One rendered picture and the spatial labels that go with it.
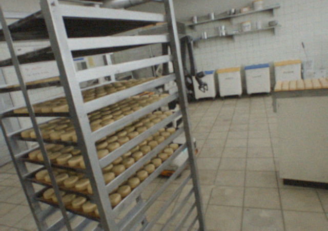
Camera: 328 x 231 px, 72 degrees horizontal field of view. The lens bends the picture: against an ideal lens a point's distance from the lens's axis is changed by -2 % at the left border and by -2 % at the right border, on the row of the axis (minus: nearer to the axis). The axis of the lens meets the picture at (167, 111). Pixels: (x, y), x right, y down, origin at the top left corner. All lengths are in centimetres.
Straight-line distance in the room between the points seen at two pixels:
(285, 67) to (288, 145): 365
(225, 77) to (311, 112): 381
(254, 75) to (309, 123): 367
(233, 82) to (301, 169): 375
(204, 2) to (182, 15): 64
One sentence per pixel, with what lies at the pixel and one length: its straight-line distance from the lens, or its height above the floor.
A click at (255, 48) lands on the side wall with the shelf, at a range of 632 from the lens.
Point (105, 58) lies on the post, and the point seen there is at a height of 138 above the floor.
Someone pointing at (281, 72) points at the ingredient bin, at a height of 54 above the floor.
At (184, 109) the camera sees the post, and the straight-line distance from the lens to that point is 115.
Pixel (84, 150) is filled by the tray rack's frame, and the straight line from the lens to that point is 68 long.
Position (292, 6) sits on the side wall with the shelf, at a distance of 640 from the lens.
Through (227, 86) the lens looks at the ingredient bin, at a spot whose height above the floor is 34.
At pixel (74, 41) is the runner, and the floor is 142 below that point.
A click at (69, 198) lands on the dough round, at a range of 99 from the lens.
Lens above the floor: 134
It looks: 14 degrees down
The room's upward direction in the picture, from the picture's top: 10 degrees counter-clockwise
